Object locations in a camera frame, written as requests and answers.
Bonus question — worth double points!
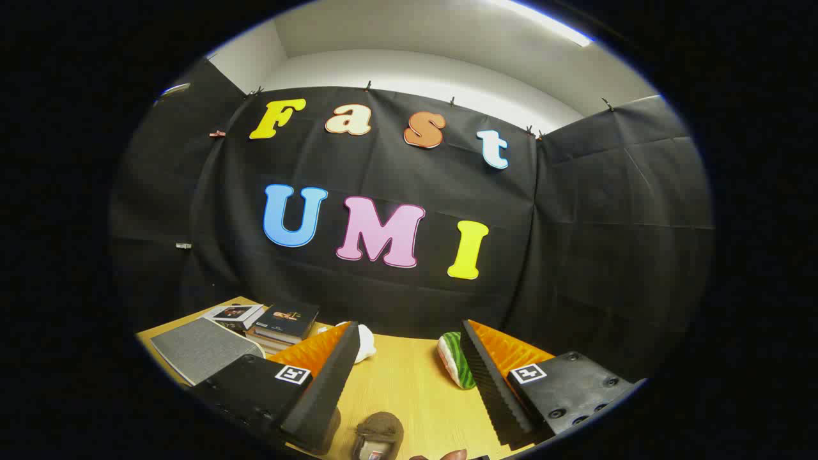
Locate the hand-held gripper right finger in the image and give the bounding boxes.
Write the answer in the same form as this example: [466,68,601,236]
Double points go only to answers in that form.
[459,319,647,449]

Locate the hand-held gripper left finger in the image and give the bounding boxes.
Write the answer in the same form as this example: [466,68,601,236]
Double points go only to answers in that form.
[190,321,361,457]

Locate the watermelon slice plush toy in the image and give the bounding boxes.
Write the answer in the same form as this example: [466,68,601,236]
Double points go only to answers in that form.
[437,331,477,390]

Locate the white portrait cover book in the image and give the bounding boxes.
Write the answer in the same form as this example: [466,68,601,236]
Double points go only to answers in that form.
[203,303,264,332]

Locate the white plush toy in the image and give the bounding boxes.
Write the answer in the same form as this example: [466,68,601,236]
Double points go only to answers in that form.
[318,321,376,365]

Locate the grey fabric storage box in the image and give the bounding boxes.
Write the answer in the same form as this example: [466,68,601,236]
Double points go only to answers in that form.
[150,318,266,387]

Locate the dark cover book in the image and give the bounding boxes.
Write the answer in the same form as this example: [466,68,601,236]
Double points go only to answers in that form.
[254,302,320,344]

